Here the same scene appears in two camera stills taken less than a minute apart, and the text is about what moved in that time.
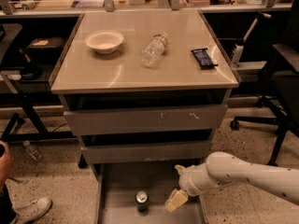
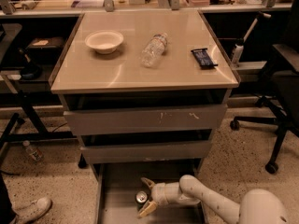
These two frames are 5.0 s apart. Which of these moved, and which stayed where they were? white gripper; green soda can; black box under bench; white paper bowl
Moved: white gripper
Stayed: black box under bench; white paper bowl; green soda can
